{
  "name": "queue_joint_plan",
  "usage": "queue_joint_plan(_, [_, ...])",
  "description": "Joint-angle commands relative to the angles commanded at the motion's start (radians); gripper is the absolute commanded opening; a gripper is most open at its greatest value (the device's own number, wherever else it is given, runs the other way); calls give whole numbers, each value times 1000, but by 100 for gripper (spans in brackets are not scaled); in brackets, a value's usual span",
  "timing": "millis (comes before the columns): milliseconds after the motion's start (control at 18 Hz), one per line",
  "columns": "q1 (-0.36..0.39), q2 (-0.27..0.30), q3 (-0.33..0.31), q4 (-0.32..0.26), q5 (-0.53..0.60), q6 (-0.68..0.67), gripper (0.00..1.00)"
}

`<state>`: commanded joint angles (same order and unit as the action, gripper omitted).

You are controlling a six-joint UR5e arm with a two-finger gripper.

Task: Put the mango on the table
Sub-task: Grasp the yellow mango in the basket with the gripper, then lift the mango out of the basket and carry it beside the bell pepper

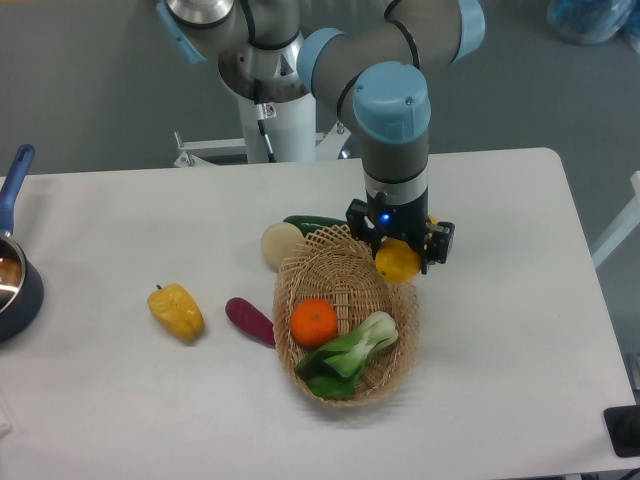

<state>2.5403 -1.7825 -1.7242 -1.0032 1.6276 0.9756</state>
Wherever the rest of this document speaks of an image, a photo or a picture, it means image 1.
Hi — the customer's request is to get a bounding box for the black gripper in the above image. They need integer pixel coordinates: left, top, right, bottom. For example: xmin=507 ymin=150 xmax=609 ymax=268
xmin=346 ymin=189 xmax=455 ymax=275

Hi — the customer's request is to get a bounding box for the yellow mango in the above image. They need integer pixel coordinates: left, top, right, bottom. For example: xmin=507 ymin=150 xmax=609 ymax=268
xmin=375 ymin=215 xmax=438 ymax=283

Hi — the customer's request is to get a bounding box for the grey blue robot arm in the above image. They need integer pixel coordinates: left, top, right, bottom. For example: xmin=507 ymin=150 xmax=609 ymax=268
xmin=155 ymin=1 xmax=485 ymax=270

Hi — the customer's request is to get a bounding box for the woven wicker basket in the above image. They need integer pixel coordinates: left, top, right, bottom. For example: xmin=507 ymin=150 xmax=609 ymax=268
xmin=273 ymin=226 xmax=420 ymax=408

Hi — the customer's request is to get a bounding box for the dark green cucumber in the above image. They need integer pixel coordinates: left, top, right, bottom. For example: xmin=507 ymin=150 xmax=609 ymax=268
xmin=283 ymin=215 xmax=347 ymax=238

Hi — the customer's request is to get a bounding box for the pale round melon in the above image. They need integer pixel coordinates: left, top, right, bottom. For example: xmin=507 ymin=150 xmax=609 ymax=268
xmin=260 ymin=222 xmax=304 ymax=270

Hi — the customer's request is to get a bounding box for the orange tangerine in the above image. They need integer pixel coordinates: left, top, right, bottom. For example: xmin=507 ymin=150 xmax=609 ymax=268
xmin=290 ymin=299 xmax=338 ymax=348

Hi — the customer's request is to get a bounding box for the green bok choy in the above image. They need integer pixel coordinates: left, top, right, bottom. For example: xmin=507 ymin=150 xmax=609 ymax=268
xmin=295 ymin=311 xmax=399 ymax=400

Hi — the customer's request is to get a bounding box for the purple sweet potato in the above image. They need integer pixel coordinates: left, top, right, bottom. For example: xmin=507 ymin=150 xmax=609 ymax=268
xmin=225 ymin=297 xmax=276 ymax=348

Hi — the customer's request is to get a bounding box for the yellow bell pepper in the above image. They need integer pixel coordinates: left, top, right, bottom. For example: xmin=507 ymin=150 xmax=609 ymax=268
xmin=147 ymin=283 xmax=205 ymax=343

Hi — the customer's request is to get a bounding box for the blue plastic bag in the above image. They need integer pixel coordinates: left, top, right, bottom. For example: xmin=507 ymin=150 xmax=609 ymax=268
xmin=547 ymin=0 xmax=639 ymax=54

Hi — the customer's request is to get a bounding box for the black device at edge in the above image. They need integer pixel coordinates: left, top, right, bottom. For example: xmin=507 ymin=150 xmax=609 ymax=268
xmin=603 ymin=405 xmax=639 ymax=458

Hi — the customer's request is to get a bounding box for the blue saucepan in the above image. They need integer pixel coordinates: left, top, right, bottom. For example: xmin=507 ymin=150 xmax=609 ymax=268
xmin=1 ymin=144 xmax=44 ymax=342

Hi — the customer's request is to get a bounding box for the white base frame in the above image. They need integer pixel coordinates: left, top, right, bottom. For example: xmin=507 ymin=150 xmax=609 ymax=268
xmin=172 ymin=122 xmax=362 ymax=169

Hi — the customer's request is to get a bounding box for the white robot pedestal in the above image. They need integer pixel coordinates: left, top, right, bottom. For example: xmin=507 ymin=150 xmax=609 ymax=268
xmin=217 ymin=29 xmax=319 ymax=164

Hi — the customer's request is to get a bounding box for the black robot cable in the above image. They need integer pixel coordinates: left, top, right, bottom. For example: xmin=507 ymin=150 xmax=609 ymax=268
xmin=252 ymin=78 xmax=278 ymax=164

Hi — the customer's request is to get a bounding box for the white frame at right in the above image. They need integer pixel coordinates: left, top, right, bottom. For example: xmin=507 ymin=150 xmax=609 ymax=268
xmin=590 ymin=171 xmax=639 ymax=268

